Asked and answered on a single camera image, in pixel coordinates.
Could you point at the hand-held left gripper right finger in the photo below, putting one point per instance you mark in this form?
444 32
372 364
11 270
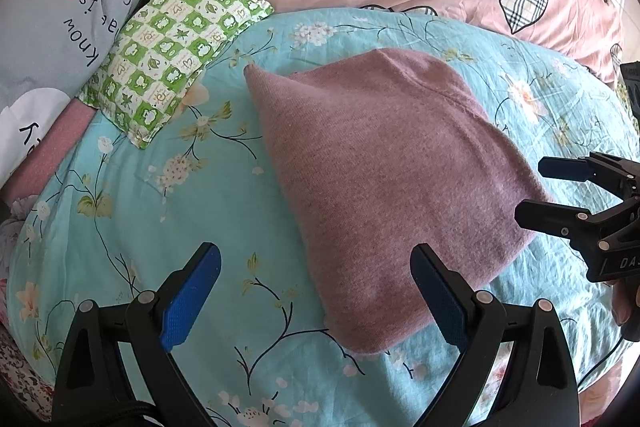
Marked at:
442 302

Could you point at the green checkered pillow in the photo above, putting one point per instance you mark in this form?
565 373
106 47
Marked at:
170 47

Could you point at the pink knit sweater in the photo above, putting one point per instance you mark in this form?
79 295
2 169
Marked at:
380 207

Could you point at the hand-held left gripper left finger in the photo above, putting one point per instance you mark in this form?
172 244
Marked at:
192 297

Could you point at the grey printed pillow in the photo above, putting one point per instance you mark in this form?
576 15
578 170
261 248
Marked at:
55 22

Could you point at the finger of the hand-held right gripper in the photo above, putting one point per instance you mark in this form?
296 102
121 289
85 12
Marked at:
562 168
545 216

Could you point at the pink textured cloth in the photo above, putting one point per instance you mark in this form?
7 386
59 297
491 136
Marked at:
45 152

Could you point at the floral bed sheet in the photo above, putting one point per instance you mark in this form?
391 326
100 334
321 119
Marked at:
22 357

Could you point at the person's right hand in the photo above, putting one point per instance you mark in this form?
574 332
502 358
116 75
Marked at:
629 302

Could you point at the teal floral quilt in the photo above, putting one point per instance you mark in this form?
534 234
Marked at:
200 207

